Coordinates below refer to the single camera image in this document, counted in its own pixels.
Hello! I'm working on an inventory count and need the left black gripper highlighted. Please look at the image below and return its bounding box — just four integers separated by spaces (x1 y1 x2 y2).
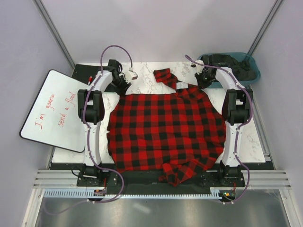
111 76 132 97

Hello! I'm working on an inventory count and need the red black plaid shirt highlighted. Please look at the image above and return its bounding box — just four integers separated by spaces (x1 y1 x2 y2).
107 69 226 186

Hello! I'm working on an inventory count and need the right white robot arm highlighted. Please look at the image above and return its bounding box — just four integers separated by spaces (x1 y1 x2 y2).
193 60 253 186

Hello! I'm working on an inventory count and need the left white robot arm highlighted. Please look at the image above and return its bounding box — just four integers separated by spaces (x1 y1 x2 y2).
77 59 133 186

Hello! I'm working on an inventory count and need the teal plastic bin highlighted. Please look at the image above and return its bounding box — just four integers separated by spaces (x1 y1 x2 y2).
197 52 261 89

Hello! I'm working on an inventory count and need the black mat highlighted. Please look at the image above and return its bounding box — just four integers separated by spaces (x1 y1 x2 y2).
71 64 116 93

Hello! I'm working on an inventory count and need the black clothing in bin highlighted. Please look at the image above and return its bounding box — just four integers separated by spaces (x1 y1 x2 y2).
203 53 258 82

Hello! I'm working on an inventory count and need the white dry erase board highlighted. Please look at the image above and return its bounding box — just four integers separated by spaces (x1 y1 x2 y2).
19 70 88 153

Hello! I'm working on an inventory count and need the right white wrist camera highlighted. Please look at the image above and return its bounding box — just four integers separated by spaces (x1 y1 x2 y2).
191 60 205 74

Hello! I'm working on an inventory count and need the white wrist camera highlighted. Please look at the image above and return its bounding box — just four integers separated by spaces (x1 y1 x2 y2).
125 70 138 83
191 60 205 74

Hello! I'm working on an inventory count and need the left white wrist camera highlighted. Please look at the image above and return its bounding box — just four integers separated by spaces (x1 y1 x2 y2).
125 70 138 83

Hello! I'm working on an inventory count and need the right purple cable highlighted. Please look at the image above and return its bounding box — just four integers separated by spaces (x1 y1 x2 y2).
184 54 254 205

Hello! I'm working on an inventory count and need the purple cable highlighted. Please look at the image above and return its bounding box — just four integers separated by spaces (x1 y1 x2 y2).
184 54 254 205
44 45 134 215

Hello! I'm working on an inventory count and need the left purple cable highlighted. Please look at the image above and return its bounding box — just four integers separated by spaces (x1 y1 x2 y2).
44 45 134 215

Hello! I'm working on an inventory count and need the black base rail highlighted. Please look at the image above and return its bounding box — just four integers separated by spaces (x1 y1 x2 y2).
77 170 245 194

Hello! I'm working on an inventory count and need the light blue cable duct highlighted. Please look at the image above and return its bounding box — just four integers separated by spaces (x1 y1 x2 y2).
44 188 223 200

